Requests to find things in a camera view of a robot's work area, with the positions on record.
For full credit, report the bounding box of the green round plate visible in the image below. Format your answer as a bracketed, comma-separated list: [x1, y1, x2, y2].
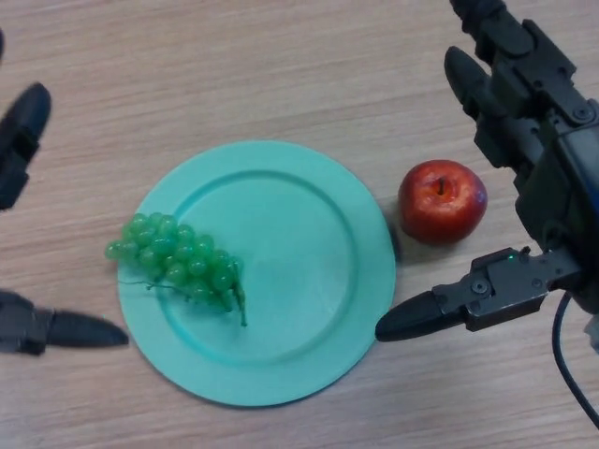
[117, 139, 397, 408]

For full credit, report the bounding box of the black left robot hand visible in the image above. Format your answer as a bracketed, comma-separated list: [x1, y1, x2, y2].
[0, 27, 130, 356]

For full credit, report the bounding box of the green grape bunch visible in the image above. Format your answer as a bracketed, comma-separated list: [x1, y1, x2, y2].
[103, 212, 249, 328]

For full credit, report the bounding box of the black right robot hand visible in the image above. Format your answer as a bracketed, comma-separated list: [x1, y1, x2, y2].
[374, 0, 599, 343]

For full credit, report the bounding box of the red apple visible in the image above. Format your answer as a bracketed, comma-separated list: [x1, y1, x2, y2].
[398, 159, 488, 245]

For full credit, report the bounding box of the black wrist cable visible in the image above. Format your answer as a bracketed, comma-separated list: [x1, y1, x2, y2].
[551, 292, 599, 422]

